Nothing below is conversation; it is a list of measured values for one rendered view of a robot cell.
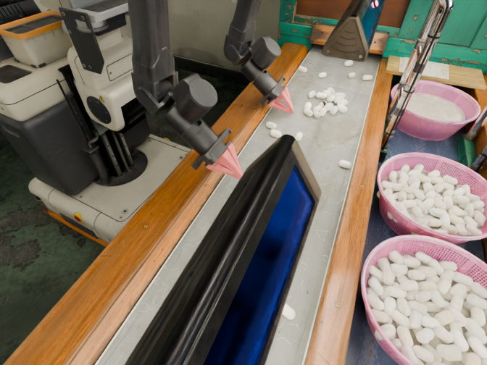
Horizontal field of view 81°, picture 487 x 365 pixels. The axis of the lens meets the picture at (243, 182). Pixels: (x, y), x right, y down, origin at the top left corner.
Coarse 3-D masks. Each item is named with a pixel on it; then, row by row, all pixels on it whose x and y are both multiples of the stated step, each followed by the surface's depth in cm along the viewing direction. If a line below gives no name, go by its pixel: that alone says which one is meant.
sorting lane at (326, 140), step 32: (320, 64) 119; (352, 64) 119; (352, 96) 101; (288, 128) 88; (320, 128) 88; (352, 128) 88; (320, 160) 78; (352, 160) 78; (224, 192) 70; (192, 224) 63; (320, 224) 63; (320, 256) 58; (160, 288) 53; (320, 288) 53; (128, 320) 49; (288, 320) 49; (128, 352) 46; (288, 352) 46
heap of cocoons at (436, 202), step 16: (400, 176) 74; (416, 176) 73; (432, 176) 74; (448, 176) 73; (384, 192) 70; (400, 192) 70; (416, 192) 69; (432, 192) 69; (448, 192) 69; (464, 192) 70; (400, 208) 66; (416, 208) 66; (432, 208) 66; (448, 208) 68; (464, 208) 68; (480, 208) 67; (432, 224) 63; (448, 224) 63; (464, 224) 63; (480, 224) 64
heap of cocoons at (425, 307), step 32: (416, 256) 58; (384, 288) 54; (416, 288) 53; (448, 288) 53; (480, 288) 53; (384, 320) 49; (416, 320) 49; (448, 320) 49; (480, 320) 49; (416, 352) 46; (448, 352) 46; (480, 352) 46
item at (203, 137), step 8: (200, 120) 58; (192, 128) 57; (200, 128) 57; (208, 128) 58; (184, 136) 58; (192, 136) 57; (200, 136) 57; (208, 136) 58; (216, 136) 59; (224, 136) 60; (192, 144) 58; (200, 144) 58; (208, 144) 58; (216, 144) 57; (200, 152) 59; (208, 152) 56; (200, 160) 57; (208, 160) 56
